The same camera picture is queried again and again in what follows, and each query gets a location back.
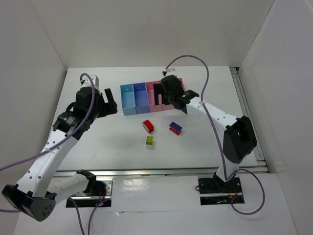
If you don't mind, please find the red white lego piece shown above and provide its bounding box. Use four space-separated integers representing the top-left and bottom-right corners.
142 119 155 133

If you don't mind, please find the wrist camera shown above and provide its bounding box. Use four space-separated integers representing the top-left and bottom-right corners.
162 68 176 76
80 75 99 89

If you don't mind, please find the small pink bin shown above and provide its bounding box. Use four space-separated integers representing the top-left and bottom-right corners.
146 81 162 112

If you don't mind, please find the purple cable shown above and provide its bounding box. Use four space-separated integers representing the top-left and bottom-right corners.
0 72 108 235
165 55 266 215

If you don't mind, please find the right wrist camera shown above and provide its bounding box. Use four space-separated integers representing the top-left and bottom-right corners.
162 68 176 76

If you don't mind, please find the aluminium front rail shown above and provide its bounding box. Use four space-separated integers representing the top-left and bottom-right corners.
55 166 221 178

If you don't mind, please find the blue lego brick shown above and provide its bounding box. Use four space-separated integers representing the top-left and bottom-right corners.
169 122 182 132

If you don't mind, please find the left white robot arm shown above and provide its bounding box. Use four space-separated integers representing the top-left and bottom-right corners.
2 87 117 222

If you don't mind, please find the large pink bin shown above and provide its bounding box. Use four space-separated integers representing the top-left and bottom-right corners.
160 75 185 110

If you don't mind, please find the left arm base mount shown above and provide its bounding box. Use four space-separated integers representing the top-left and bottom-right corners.
71 177 113 208

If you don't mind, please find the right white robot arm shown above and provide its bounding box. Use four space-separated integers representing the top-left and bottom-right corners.
154 75 257 188

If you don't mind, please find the light blue bin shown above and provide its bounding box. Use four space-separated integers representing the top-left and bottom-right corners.
120 84 136 116

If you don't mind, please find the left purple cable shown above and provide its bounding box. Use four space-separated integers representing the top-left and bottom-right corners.
0 72 108 235

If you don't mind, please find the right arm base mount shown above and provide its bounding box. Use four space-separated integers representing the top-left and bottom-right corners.
195 177 245 206

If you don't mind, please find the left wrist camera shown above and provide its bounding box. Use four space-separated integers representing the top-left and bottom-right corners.
80 75 99 89

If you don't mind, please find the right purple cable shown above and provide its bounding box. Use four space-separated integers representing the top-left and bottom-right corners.
165 55 266 215

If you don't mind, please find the dark blue bin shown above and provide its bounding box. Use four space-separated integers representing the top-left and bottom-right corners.
133 83 149 114

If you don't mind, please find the yellow green lego block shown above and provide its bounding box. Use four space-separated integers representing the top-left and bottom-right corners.
145 136 154 149

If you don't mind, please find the red lego under blue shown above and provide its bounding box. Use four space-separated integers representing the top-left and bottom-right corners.
169 127 181 136

